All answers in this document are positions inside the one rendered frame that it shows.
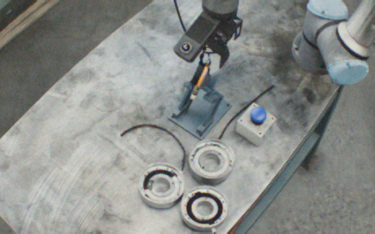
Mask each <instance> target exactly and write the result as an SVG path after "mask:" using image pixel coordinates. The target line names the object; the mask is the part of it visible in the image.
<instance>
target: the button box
mask: <svg viewBox="0 0 375 234"><path fill-rule="evenodd" d="M255 107H257V105H256V104H254V103H253V104H252V105H251V106H250V108H249V109H248V110H247V111H246V112H245V113H244V114H243V115H242V117H241V118H240V119H239V120H238V121H237V125H236V128H235V132H237V133H238V134H240V135H241V136H243V137H245V138H246V139H247V140H248V141H250V142H251V143H252V144H253V145H255V146H257V147H259V145H260V144H261V143H262V142H263V141H264V139H265V137H266V136H267V135H268V134H269V133H270V132H271V131H272V130H273V127H274V124H275V122H276V119H277V118H275V117H274V116H272V115H270V114H269V113H268V112H267V111H266V112H267V118H266V120H265V121H263V122H260V123H258V122H255V121H254V120H253V119H252V118H251V110H252V109H253V108H255Z"/></svg>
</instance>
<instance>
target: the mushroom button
mask: <svg viewBox="0 0 375 234"><path fill-rule="evenodd" d="M251 118H252V119H253V120H254V121H255V122H258V123H260V122H263V121H265V120H266V118H267V112H266V110H265V109H264V108H262V107H259V106H257V107H255V108H253V109H252V110H251Z"/></svg>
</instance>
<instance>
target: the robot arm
mask: <svg viewBox="0 0 375 234"><path fill-rule="evenodd" d="M238 4H239V0H202V12H201V13H200V14H199V15H198V18H197V19H196V20H195V21H194V22H193V23H192V24H191V26H190V27H189V28H188V29H187V30H186V32H185V33H184V35H183V36H182V37H181V38H180V39H179V41H178V42H177V43H176V44H175V46H174V47H173V51H174V52H175V54H176V55H177V56H178V57H180V58H181V59H183V60H185V61H186V62H187V63H192V62H193V61H195V62H196V64H197V66H198V65H199V64H201V63H203V57H204V53H203V52H204V51H206V50H207V48H208V49H210V50H211V51H212V53H210V60H211V65H210V71H209V72H208V73H209V74H210V76H211V77H213V76H216V75H217V74H218V73H219V72H220V70H221V69H222V67H223V66H224V64H225V63H226V62H227V60H229V56H230V50H229V49H228V46H227V44H228V42H229V41H230V40H231V39H232V37H233V34H234V40H236V38H238V37H240V35H241V31H242V22H243V19H240V18H238V17H237V13H238ZM347 16H348V12H347V7H346V5H345V4H344V3H343V2H342V1H341V0H310V1H309V3H308V5H307V13H306V17H305V21H304V26H303V29H302V30H301V31H300V33H299V34H298V36H296V37H295V39H294V40H293V45H292V48H291V52H292V54H293V56H294V60H295V62H296V63H297V64H298V65H299V66H300V67H301V68H302V69H304V70H305V71H307V72H310V73H312V74H315V75H328V74H330V76H331V79H332V80H333V81H334V82H335V83H338V84H340V85H351V84H354V83H357V82H359V81H360V80H362V79H363V78H365V77H366V76H367V74H368V64H367V63H366V61H367V59H368V57H369V56H370V55H371V53H372V52H373V51H372V46H371V45H372V43H373V42H374V41H375V0H363V1H361V4H360V5H359V6H358V7H357V9H356V11H355V12H354V14H353V15H352V17H351V18H350V19H349V21H347V19H346V17H347ZM235 20H238V23H236V22H235ZM240 26H241V27H240ZM239 27H240V30H239V33H238V34H237V30H238V28H239Z"/></svg>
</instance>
